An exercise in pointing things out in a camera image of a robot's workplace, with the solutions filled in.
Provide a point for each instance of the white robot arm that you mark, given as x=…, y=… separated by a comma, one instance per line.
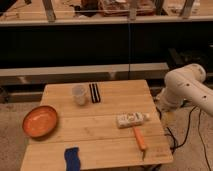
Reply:
x=186, y=83

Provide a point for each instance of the black striped block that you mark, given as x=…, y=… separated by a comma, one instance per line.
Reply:
x=94, y=93

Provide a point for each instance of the clear plastic cup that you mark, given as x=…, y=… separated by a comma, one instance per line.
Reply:
x=79, y=94

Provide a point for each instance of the orange bowl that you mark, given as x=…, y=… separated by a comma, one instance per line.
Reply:
x=40, y=121

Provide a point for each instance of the blue cloth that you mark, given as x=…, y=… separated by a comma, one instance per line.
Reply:
x=72, y=159

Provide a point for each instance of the metal shelf rack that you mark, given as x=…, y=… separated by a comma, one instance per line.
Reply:
x=58, y=41

